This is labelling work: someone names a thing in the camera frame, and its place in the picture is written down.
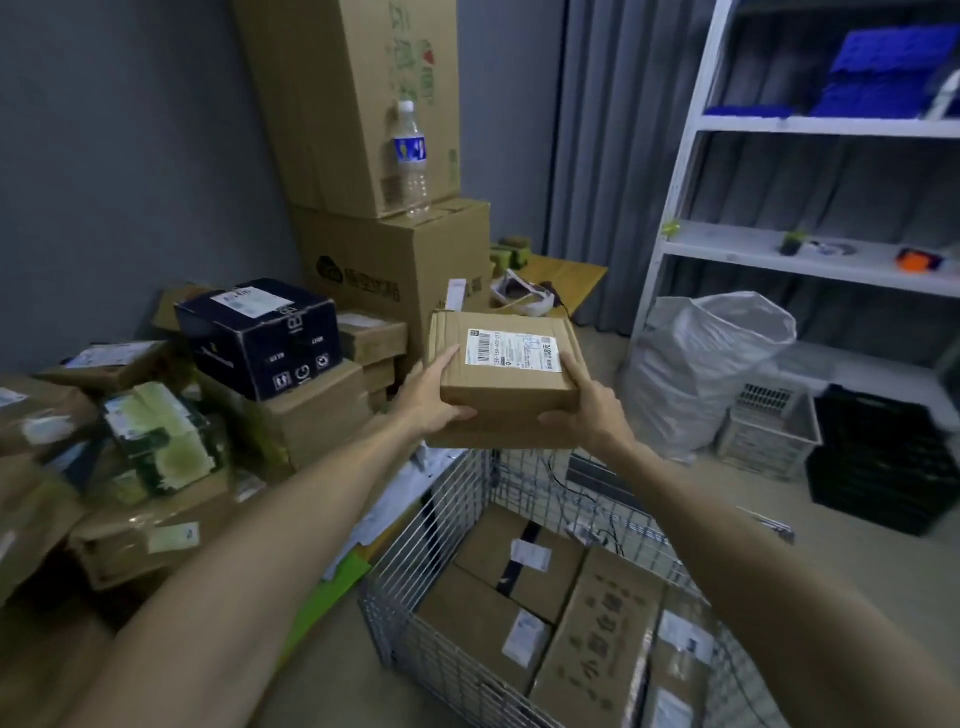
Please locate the cardboard parcel white label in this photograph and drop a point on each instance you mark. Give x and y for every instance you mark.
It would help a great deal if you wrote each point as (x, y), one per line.
(507, 375)

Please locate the person's right hand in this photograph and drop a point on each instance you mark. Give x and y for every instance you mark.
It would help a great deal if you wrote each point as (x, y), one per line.
(596, 414)

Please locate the dark blue printed box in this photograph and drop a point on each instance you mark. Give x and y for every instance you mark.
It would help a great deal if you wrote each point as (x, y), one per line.
(259, 337)

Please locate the long cardboard box brown print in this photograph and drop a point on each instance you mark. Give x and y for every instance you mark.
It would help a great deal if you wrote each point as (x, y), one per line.
(600, 645)

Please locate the small wooden table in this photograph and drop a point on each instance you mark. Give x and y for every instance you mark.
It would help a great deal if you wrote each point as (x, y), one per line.
(570, 283)

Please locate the white metal shelf unit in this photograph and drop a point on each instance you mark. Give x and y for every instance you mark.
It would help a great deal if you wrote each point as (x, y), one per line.
(810, 247)

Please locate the green white plastic-wrapped parcel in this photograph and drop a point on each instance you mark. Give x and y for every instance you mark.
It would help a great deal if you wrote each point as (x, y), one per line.
(161, 442)

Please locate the cardboard box under blue box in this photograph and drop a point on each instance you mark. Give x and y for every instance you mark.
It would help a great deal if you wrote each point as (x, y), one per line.
(315, 416)

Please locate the large cardboard box black logo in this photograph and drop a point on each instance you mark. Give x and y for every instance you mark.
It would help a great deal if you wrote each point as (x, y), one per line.
(397, 262)

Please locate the tall cardboard box green print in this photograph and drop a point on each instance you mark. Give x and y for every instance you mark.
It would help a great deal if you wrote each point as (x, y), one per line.
(352, 105)

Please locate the person's right forearm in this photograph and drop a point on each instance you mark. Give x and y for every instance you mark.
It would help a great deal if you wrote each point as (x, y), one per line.
(780, 592)

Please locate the person's left hand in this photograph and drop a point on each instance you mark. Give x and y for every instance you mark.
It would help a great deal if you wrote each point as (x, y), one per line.
(420, 402)

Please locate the orange tool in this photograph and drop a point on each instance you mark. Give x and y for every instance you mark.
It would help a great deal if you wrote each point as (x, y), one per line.
(919, 260)

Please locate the black plastic crate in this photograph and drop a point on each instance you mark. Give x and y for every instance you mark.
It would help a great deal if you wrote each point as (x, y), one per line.
(885, 459)

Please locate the person's left thumb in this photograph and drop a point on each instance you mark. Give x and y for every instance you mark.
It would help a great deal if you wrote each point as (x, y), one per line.
(457, 414)

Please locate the small cardboard box with label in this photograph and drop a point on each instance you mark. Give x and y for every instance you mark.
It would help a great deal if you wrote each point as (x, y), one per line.
(679, 675)

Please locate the low flat cardboard box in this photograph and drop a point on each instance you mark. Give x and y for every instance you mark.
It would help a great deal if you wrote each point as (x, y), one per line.
(371, 339)

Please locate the white woven sack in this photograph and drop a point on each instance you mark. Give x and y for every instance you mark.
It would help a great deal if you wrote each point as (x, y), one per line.
(697, 367)

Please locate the white goggles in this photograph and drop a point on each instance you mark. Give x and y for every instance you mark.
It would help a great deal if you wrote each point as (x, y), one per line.
(522, 291)

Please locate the person's left forearm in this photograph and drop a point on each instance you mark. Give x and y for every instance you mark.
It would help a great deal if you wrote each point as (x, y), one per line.
(225, 577)

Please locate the tape-wrapped cardboard parcel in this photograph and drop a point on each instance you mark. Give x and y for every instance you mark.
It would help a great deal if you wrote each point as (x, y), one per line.
(150, 536)

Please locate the green paper sheet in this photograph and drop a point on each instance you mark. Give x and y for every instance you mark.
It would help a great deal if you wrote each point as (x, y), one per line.
(326, 600)

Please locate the brown taped parcel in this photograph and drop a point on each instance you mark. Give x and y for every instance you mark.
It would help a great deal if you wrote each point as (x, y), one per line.
(41, 416)

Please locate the cardboard box with white label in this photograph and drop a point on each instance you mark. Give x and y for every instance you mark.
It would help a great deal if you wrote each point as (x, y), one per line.
(484, 626)

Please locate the clear plastic water bottle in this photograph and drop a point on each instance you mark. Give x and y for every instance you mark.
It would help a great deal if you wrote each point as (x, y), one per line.
(411, 161)

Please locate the small dark cup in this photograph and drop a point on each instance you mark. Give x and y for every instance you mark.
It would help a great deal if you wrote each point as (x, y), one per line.
(790, 243)

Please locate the cardboard box black tape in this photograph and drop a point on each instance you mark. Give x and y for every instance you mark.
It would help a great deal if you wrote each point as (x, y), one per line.
(521, 562)

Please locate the white plastic basket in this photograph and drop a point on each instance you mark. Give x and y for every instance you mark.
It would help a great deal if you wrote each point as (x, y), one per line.
(769, 435)

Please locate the person's right thumb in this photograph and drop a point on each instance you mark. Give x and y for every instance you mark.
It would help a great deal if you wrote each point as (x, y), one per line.
(556, 418)

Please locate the green blocks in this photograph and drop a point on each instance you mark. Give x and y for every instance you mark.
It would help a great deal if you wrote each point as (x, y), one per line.
(513, 252)

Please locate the grey curtain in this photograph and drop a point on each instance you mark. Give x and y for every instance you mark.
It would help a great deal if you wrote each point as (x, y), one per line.
(622, 150)

